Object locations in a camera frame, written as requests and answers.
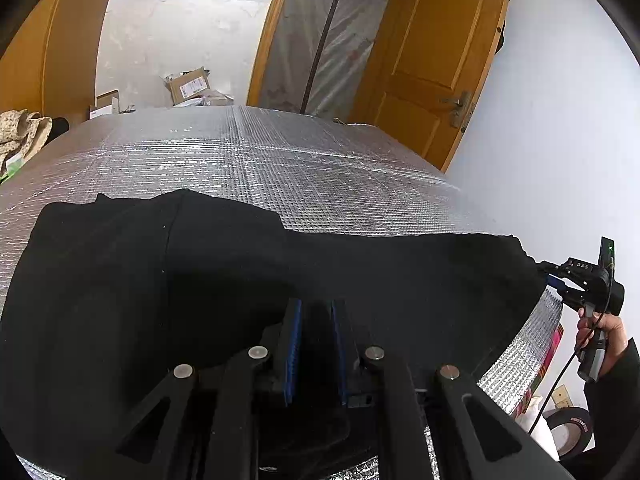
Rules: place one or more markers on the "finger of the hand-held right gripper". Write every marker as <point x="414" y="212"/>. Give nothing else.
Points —
<point x="552" y="266"/>
<point x="556" y="282"/>

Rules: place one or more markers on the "black tape roll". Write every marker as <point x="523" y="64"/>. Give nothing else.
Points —
<point x="580" y="420"/>

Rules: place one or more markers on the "wooden door frame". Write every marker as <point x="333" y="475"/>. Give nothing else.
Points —
<point x="270" y="35"/>

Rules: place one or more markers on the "green packet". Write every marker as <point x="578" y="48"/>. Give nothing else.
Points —
<point x="9" y="171"/>

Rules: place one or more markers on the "dark bundle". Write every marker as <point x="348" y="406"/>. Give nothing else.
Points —
<point x="60" y="128"/>

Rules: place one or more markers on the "small white box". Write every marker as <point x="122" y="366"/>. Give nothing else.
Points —
<point x="105" y="106"/>

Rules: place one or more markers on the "brown cardboard box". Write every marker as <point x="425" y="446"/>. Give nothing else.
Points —
<point x="187" y="86"/>

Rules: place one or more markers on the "small beige wooden block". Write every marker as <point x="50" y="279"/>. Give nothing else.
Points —
<point x="562" y="396"/>

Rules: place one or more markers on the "wooden wardrobe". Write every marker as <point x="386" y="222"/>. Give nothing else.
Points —
<point x="60" y="60"/>

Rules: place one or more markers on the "wooden door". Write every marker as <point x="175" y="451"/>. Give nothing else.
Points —
<point x="430" y="50"/>

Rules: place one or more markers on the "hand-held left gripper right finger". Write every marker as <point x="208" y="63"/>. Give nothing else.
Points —
<point x="339" y="355"/>

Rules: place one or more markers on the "clear plastic door curtain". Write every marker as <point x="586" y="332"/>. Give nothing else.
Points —
<point x="340" y="35"/>

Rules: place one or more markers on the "pink printed packet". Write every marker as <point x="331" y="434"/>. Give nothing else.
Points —
<point x="552" y="355"/>

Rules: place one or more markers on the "grey parcel bag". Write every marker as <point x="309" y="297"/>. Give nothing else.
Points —
<point x="217" y="98"/>

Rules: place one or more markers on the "white bag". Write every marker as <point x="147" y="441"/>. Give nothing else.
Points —
<point x="537" y="425"/>

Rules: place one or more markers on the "beige floral cloth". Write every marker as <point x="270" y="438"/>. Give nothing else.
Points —
<point x="22" y="135"/>

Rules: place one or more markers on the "black garment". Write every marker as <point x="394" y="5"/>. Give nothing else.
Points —
<point x="150" y="270"/>

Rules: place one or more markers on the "person's right hand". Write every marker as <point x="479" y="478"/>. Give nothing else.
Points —
<point x="616" y="335"/>

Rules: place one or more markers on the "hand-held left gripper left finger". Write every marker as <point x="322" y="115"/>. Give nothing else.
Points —
<point x="294" y="355"/>

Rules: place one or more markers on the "person's right forearm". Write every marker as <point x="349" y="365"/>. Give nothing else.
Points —
<point x="615" y="410"/>

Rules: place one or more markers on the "silver foil mat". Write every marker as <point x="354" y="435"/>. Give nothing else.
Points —
<point x="275" y="160"/>

